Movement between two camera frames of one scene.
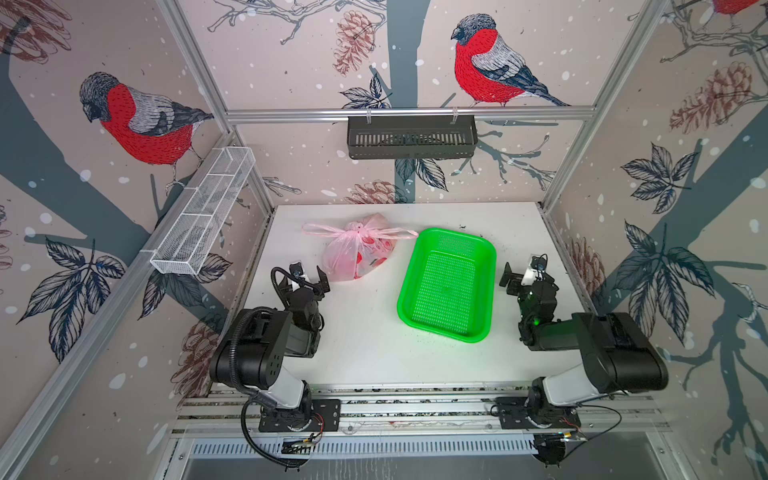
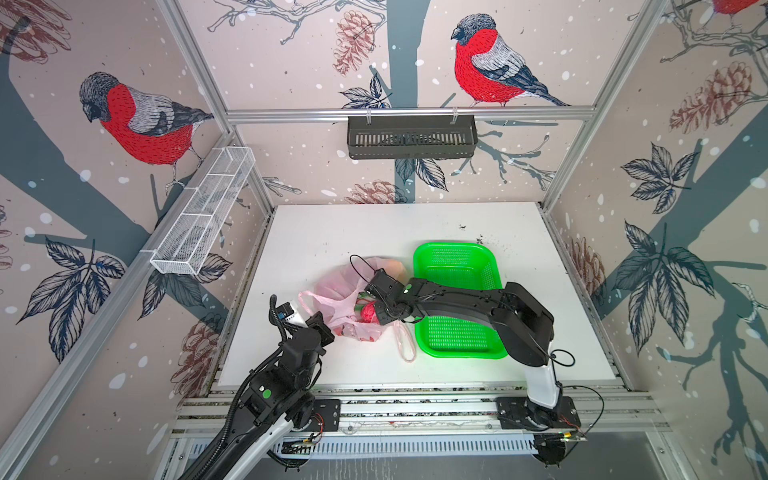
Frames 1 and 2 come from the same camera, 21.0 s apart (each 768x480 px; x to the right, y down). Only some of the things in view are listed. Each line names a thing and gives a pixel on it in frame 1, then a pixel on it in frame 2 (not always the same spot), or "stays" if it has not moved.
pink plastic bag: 363,244 to 338,291
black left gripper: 320,287 to 317,325
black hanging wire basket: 412,137 stays
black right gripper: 510,276 to 381,316
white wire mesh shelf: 207,201 stays
